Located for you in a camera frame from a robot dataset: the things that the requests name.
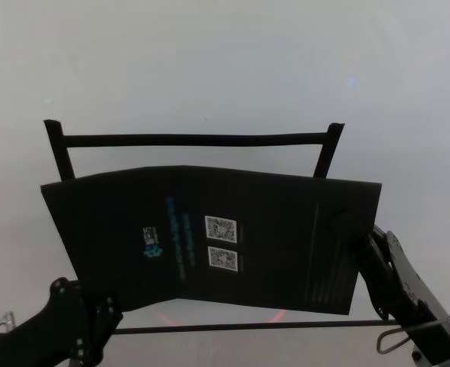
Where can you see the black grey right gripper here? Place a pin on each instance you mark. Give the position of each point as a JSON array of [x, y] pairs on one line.
[[397, 275]]

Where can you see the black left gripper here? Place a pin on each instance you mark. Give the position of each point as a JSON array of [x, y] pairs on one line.
[[49, 329]]

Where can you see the black printed poster sheet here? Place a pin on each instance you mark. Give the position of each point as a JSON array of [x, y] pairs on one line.
[[248, 229]]

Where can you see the thin black edge strip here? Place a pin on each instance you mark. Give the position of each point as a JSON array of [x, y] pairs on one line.
[[248, 325]]

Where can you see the long black tape strip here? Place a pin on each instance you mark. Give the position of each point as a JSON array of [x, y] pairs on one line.
[[194, 139]]

